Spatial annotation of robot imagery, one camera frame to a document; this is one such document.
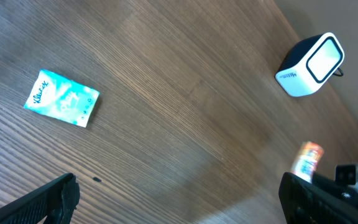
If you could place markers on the small teal white box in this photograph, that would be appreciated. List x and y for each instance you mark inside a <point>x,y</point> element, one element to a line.
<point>57,97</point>

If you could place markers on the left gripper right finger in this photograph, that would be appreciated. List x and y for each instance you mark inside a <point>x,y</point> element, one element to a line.
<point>302,202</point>

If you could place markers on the white barcode scanner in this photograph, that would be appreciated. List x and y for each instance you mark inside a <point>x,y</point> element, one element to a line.
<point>309,64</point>

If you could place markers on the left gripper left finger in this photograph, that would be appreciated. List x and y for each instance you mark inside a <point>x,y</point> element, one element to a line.
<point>53,202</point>

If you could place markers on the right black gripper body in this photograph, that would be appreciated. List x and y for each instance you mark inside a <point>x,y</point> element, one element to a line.
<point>342,192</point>

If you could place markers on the small orange snack box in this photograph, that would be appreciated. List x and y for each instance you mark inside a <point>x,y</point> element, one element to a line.
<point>306,161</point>

